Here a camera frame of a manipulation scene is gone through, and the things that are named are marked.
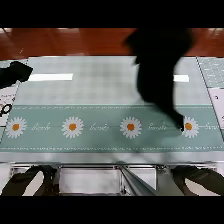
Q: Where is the black garment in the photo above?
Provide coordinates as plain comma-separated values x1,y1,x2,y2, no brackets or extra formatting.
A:
124,28,195,133

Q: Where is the silver frame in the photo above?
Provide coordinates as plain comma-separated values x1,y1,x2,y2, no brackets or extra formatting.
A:
0,161,224,197

